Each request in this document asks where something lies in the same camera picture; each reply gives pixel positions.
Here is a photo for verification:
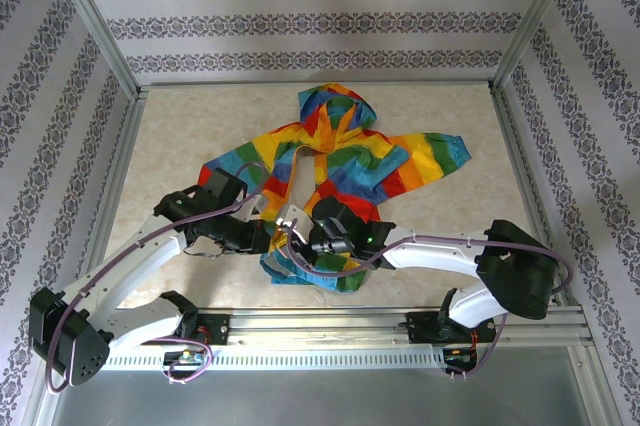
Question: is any slotted white cable duct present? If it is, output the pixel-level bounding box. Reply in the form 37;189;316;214
107;348;449;371

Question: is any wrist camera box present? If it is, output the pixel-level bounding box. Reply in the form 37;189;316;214
238;194;268;222
276;204;314;242

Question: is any rainbow striped hooded jacket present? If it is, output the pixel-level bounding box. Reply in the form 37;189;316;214
197;80;474;295

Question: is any grey metal sheet panel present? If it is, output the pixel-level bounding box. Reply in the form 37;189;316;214
29;345;609;426

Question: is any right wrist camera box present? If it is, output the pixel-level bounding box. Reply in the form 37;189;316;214
276;204;314;242

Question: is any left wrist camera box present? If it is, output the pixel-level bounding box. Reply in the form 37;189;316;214
238;194;268;222

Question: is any aluminium frame side rail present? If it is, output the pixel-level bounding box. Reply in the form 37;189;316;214
54;88;149;317
489;88;589;310

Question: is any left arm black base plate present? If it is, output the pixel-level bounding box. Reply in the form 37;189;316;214
179;312;232;347

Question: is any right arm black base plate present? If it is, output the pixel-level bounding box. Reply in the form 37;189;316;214
405;310;499;346

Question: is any aluminium mounting rail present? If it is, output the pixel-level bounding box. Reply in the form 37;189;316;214
112;306;596;348

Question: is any aluminium frame post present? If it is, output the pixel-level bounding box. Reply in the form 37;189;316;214
489;0;586;95
42;0;144;100

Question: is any aluminium frame crossbar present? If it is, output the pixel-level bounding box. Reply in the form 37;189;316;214
137;78;496;92

